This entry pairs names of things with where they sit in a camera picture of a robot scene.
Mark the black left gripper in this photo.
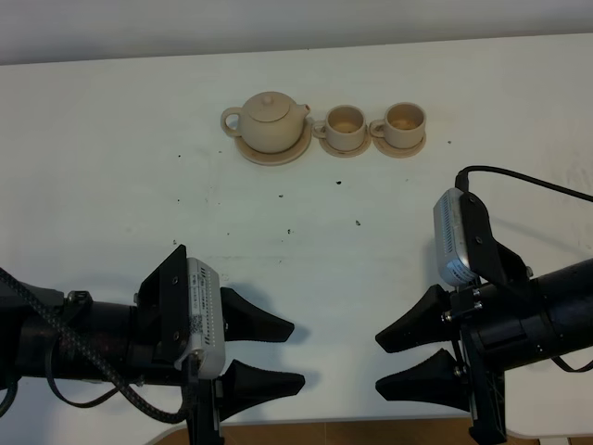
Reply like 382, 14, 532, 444
134, 244, 306, 444

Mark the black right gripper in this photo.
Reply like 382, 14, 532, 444
375, 282, 547, 444

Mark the beige ceramic teapot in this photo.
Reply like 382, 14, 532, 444
221, 91, 310, 154

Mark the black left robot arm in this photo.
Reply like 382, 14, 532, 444
1, 246, 306, 444

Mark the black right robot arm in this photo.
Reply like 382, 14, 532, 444
375, 261, 592, 444

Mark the large beige teapot saucer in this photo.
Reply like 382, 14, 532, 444
234, 121, 312, 167

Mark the right small beige saucer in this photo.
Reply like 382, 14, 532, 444
372, 136, 426, 159

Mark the small beige saucer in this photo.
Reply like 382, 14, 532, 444
318, 133, 372, 159
372, 136, 426, 159

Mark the left small beige saucer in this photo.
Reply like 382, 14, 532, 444
318, 133, 372, 159

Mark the right beige teacup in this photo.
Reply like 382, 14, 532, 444
369, 102, 426, 149

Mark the beige teacup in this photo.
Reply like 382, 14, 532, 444
311, 105, 367, 153
369, 102, 426, 149

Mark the left beige teacup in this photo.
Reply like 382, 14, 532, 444
311, 105, 367, 153

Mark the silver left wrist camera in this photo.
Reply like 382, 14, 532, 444
174, 257, 225, 380

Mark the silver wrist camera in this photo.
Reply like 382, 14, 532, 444
433, 187, 477, 287
174, 257, 225, 380

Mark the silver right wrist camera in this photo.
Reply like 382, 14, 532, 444
433, 187, 477, 287

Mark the braided black left cable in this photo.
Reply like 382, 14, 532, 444
0, 267, 196, 426

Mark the black right camera cable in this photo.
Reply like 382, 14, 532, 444
455, 165, 593, 203

